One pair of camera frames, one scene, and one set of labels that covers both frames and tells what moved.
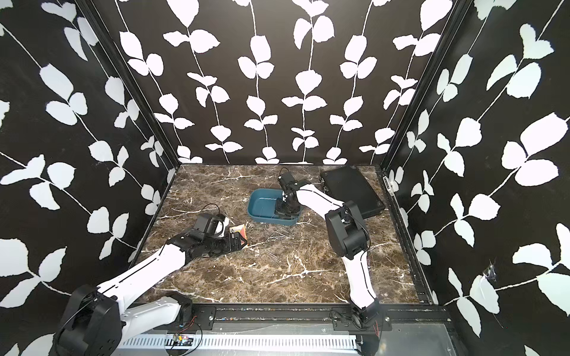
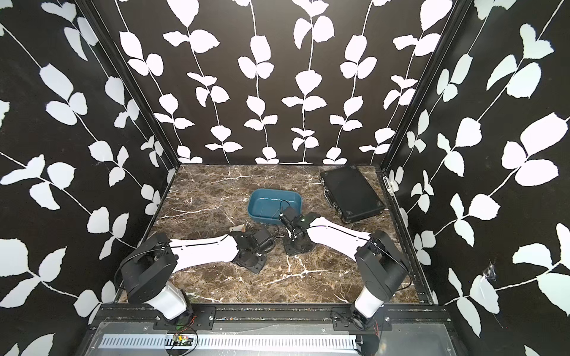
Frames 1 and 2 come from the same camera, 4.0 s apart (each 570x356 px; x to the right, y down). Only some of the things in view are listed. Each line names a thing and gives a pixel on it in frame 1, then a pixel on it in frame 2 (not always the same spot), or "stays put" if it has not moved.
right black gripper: x=279 y=211 -> x=290 y=251
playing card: x=240 y=228 stays put
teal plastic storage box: x=261 y=208 stays put
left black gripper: x=230 y=246 -> x=258 y=268
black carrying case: x=348 y=183 stays put
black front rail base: x=390 y=317 stays put
